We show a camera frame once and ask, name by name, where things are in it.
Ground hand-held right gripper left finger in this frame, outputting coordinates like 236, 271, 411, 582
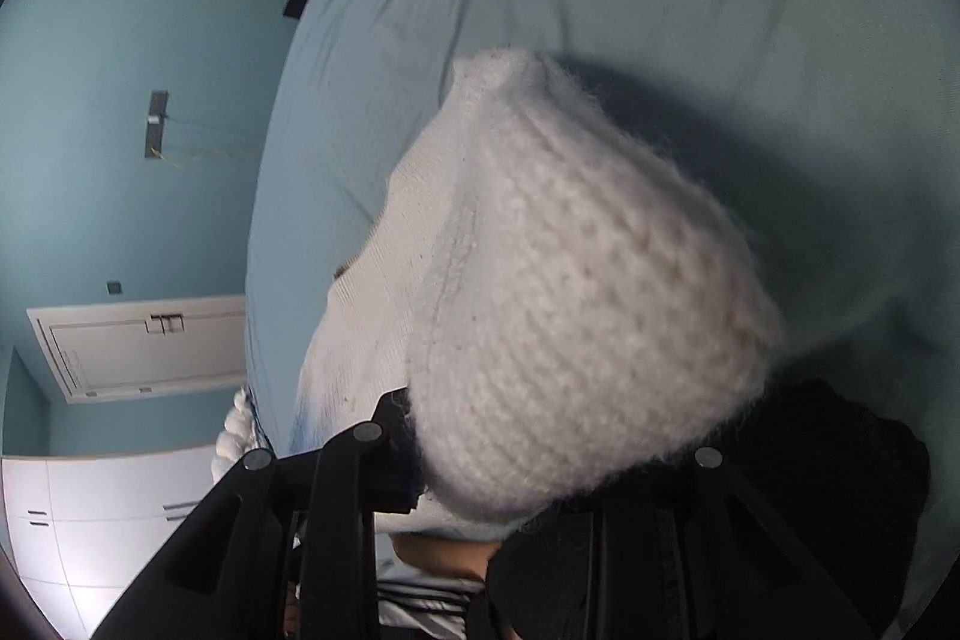
90, 385, 421, 640

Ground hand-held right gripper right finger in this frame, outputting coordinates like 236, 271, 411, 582
570, 446, 875, 640

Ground white and blue knit sweater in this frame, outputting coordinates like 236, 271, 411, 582
289, 47, 788, 540

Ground person's black clothing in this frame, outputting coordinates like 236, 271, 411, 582
465, 377, 931, 640

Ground white puffy jacket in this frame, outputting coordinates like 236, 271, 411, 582
212, 387, 265, 483

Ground person's striped shirt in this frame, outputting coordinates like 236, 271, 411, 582
373, 554, 490, 640

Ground white door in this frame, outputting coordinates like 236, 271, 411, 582
26, 295, 248, 405

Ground white wardrobe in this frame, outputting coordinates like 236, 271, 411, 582
0, 445, 233, 640

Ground thin loose wall wires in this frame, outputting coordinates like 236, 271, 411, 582
154, 115, 265, 169

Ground grey wall outlet plate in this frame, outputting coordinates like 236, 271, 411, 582
142, 91, 170, 160

